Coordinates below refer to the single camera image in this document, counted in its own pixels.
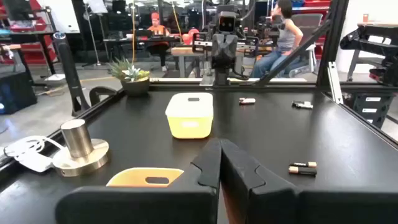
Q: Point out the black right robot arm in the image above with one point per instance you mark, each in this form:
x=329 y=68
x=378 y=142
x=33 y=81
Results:
x=222 y=76

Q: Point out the black table bracket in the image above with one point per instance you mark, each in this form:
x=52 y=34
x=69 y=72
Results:
x=96 y=91

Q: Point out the black aluminium table frame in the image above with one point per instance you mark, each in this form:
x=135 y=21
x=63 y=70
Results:
x=329 y=46

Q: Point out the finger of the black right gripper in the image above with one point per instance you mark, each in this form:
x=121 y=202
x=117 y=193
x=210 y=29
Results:
x=217 y=49
x=231 y=49

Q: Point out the silver metal brace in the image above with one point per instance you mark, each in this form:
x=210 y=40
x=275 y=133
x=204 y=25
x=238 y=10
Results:
x=335 y=84

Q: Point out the succulent plant in dark pot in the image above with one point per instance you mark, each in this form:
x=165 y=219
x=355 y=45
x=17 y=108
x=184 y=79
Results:
x=135 y=87

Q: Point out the black copper-top battery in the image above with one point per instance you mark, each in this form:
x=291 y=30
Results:
x=301 y=171
x=303 y=164

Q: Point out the red round object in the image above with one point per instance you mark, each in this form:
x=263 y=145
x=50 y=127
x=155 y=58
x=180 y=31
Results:
x=189 y=36

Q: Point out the red shelving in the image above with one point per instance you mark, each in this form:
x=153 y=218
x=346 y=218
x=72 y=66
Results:
x=34 y=53

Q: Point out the black and white standing pole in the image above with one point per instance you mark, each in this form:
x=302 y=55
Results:
x=70 y=71

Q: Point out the tripod stand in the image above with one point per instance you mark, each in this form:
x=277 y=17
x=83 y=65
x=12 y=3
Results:
x=93 y=37

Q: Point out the black storage crate stack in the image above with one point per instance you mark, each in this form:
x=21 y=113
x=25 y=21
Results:
x=373 y=109

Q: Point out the black equipment stand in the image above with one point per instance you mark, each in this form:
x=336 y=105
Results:
x=367 y=43

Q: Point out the grey office chair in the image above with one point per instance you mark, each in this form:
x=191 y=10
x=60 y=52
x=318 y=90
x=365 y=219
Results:
x=311 y=25

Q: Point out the black desk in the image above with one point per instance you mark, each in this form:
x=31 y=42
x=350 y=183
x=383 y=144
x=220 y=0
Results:
x=140 y=40

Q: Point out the orange plastic bin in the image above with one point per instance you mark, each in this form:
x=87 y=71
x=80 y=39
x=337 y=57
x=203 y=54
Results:
x=130 y=177

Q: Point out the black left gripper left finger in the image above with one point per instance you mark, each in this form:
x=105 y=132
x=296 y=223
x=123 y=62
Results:
x=140 y=205

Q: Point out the white board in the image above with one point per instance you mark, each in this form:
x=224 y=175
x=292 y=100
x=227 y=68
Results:
x=62 y=15

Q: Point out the black computer case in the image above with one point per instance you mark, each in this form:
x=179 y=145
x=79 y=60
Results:
x=15 y=93

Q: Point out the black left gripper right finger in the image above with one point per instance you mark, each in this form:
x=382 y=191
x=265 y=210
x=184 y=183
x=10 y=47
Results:
x=311 y=208

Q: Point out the yellow plastic bin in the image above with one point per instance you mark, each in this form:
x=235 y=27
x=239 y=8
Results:
x=189 y=124

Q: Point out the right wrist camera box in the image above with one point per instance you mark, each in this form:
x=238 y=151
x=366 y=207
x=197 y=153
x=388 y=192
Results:
x=227 y=30

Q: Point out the metal cylinder stand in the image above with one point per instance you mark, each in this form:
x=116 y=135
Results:
x=76 y=137

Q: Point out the wooden side table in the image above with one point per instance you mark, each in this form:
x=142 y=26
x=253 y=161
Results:
x=186 y=51

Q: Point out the person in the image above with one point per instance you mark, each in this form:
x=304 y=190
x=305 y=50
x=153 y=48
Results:
x=158 y=31
x=286 y=37

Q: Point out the silver and black battery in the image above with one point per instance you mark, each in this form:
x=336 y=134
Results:
x=247 y=102
x=247 y=99
x=303 y=107
x=301 y=103

